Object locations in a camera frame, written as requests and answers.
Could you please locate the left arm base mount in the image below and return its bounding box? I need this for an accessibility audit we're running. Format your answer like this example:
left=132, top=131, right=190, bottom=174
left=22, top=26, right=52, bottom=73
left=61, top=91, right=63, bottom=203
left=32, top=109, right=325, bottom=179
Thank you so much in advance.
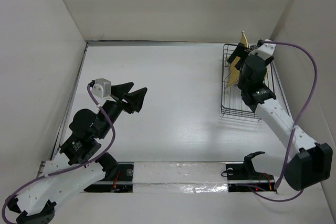
left=84, top=162, right=134, bottom=193

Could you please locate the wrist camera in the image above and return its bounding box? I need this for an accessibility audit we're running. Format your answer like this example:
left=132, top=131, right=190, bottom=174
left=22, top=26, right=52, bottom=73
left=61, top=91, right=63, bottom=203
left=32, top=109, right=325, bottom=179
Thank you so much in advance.
left=249, top=39, right=276, bottom=60
left=89, top=78, right=112, bottom=99

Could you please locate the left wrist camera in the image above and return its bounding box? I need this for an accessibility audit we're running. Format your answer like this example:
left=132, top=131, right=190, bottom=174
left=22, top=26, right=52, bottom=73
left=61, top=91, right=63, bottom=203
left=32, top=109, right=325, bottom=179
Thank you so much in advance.
left=89, top=78, right=112, bottom=99

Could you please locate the purple cable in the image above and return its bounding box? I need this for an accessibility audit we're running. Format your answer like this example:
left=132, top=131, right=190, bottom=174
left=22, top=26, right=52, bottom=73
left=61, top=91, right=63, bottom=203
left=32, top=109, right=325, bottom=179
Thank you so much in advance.
left=249, top=41, right=318, bottom=202
left=1, top=83, right=117, bottom=223

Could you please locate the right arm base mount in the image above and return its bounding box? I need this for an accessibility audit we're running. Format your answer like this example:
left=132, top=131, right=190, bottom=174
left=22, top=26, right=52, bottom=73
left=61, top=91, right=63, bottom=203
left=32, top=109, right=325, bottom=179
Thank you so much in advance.
left=221, top=151, right=277, bottom=193

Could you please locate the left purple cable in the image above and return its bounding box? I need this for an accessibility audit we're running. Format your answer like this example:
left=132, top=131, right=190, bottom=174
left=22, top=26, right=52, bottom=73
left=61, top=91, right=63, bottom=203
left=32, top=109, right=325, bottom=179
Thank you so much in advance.
left=1, top=83, right=117, bottom=223

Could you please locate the black wire dish rack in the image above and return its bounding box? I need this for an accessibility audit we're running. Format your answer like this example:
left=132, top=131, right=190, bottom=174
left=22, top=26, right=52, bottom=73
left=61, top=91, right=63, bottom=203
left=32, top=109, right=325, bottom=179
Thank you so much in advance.
left=220, top=44, right=276, bottom=120

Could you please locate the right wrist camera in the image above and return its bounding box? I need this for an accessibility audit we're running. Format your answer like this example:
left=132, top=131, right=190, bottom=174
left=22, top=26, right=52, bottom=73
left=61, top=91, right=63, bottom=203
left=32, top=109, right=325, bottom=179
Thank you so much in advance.
left=249, top=39, right=276, bottom=60

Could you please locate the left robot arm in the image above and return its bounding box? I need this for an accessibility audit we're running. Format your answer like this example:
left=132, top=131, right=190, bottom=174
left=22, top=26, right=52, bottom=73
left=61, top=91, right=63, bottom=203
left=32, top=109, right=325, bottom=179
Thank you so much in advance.
left=2, top=78, right=148, bottom=223

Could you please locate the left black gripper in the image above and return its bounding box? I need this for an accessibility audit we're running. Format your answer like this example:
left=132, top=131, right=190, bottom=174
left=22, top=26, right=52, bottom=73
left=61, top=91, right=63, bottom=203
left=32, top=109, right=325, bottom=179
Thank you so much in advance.
left=98, top=82, right=148, bottom=138

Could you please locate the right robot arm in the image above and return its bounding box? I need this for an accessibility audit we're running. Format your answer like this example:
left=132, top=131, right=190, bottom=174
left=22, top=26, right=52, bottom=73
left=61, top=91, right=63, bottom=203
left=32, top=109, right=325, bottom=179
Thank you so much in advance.
left=227, top=40, right=333, bottom=191

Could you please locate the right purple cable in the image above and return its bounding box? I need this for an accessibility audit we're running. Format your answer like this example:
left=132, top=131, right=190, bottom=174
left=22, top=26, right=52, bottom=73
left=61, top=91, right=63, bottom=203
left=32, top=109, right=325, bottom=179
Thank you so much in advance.
left=249, top=41, right=318, bottom=202

